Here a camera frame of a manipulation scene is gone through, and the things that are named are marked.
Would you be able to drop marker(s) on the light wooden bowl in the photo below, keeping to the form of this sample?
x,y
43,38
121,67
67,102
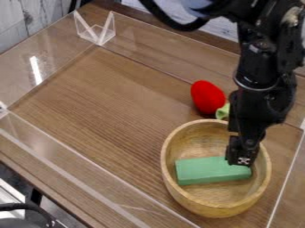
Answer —
x,y
202,139

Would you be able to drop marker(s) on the green rectangular block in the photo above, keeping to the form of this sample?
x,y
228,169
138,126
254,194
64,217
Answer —
x,y
209,170

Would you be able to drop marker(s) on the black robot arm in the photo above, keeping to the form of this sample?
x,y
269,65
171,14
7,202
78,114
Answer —
x,y
269,30

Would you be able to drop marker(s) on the red plush strawberry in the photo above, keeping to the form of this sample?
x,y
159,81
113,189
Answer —
x,y
209,99

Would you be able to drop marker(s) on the clear acrylic tray wall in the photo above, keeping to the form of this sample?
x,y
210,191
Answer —
x,y
101,198

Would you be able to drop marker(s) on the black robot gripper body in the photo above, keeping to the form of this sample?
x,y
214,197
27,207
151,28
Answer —
x,y
258,109

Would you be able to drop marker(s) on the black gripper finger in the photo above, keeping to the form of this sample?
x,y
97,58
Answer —
x,y
237,155

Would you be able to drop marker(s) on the clear acrylic corner bracket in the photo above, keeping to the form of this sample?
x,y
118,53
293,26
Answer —
x,y
97,34

